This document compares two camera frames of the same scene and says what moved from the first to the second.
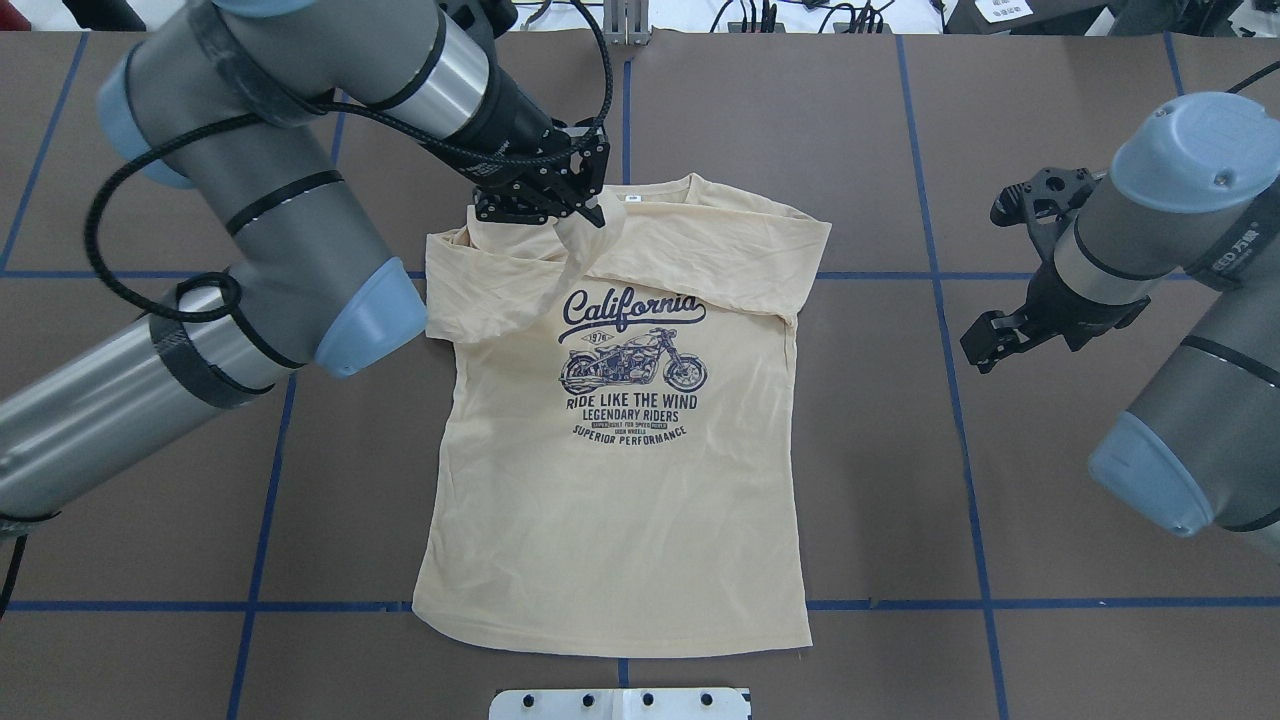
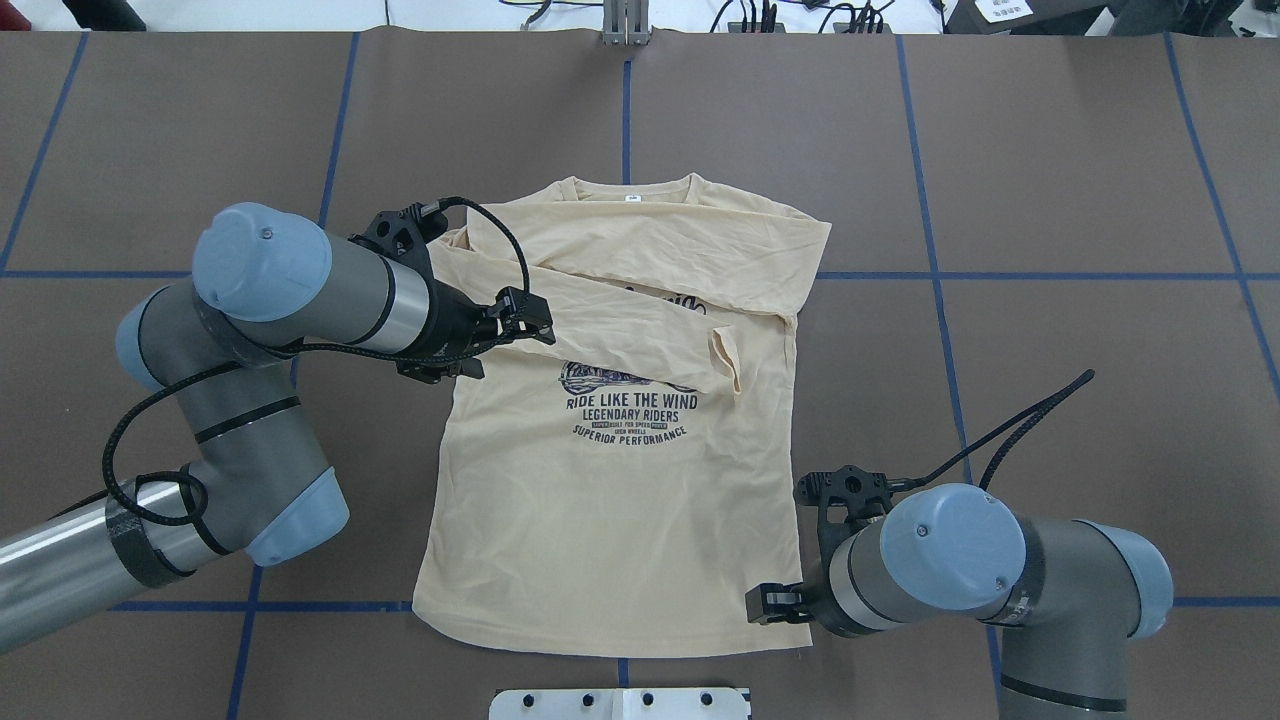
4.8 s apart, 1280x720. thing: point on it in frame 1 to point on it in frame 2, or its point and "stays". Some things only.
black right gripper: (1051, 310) to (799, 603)
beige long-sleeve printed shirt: (617, 468) stays
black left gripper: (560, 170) to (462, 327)
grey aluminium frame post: (626, 22) stays
